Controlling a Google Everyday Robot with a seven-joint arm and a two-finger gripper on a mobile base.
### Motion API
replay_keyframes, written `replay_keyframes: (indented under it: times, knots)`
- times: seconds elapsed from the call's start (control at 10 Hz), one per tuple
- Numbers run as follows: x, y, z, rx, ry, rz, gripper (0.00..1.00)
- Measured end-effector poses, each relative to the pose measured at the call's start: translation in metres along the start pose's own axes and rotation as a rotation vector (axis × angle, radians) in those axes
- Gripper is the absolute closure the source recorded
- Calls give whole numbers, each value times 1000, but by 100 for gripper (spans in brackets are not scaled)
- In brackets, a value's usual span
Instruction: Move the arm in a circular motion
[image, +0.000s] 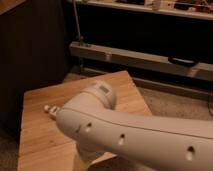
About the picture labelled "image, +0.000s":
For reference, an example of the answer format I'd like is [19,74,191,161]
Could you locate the cluttered upper shelf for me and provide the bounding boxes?
[69,0,213,21]

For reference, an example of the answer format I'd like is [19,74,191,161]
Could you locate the thin metal rod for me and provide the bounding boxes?
[72,0,84,45]

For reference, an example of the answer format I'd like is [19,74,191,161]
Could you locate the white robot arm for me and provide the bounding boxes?
[44,80,213,171]

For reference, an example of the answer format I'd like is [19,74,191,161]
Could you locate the black case handle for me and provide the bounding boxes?
[168,57,199,67]

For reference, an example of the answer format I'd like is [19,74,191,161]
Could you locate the dark wooden cabinet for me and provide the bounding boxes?
[0,0,68,134]

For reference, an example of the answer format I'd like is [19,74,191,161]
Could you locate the light wooden board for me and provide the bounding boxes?
[18,71,152,171]

